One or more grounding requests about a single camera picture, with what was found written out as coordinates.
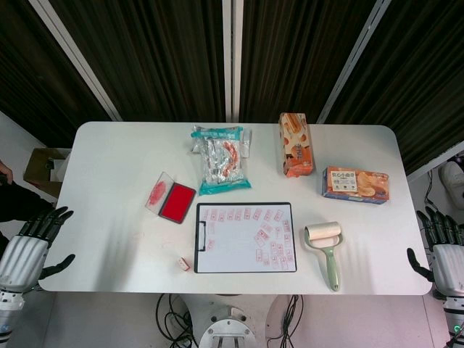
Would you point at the flat orange blue cookie box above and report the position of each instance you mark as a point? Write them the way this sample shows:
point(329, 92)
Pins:
point(355, 185)

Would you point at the small red stamp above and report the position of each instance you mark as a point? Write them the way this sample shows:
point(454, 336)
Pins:
point(183, 264)

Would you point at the white stamped paper sheet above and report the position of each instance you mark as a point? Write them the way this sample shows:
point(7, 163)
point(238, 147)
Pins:
point(235, 250)

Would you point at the white partition post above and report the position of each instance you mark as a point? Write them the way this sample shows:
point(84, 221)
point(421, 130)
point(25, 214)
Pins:
point(78, 58)
point(353, 61)
point(232, 54)

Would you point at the small silver sachet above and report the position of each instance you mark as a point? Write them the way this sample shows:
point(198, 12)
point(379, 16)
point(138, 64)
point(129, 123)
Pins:
point(247, 143)

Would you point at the tall orange biscuit box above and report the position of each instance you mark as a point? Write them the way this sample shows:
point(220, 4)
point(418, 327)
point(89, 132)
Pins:
point(297, 148)

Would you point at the white shoe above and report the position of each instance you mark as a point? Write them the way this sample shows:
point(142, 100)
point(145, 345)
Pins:
point(453, 179)

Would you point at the teal silver snack bag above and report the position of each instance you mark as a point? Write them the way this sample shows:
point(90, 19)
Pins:
point(221, 163)

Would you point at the green lint roller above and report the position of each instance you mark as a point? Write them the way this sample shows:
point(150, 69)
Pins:
point(322, 235)

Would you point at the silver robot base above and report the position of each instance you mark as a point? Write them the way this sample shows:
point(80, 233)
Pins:
point(230, 330)

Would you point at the brown cardboard box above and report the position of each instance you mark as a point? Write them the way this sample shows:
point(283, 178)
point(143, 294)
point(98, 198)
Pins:
point(38, 170)

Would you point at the red ink pad clear lid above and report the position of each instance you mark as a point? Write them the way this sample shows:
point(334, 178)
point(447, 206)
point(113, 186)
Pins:
point(177, 203)

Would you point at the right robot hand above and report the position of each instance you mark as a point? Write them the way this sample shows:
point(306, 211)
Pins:
point(447, 261)

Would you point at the person in dark clothes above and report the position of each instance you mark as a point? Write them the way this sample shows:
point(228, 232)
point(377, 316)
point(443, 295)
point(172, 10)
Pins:
point(21, 203)

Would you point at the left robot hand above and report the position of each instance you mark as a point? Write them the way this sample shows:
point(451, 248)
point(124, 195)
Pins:
point(25, 253)

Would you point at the black clipboard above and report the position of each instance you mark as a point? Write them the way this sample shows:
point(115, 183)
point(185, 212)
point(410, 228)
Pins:
point(196, 253)

